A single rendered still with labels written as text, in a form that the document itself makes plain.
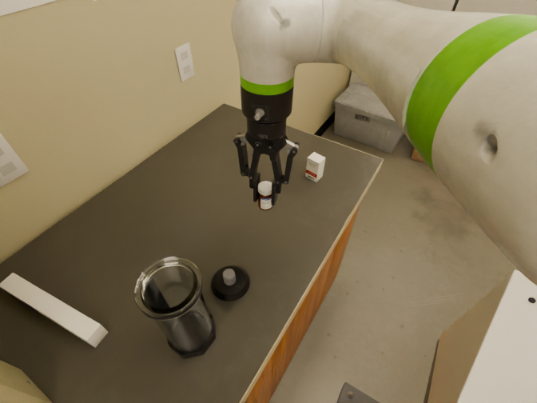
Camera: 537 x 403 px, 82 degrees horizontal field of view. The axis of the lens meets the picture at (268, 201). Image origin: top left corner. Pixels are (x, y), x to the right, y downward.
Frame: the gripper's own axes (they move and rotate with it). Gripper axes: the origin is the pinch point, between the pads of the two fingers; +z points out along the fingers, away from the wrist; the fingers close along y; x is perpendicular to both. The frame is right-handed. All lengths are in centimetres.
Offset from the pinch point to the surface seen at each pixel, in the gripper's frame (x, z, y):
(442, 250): 84, 110, 93
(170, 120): 38, 13, -47
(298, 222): 6.8, 17.7, 8.1
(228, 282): -18.4, 13.1, -3.5
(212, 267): -13.0, 18.1, -10.3
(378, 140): 177, 100, 50
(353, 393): -9, 110, 45
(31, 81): 4, -16, -58
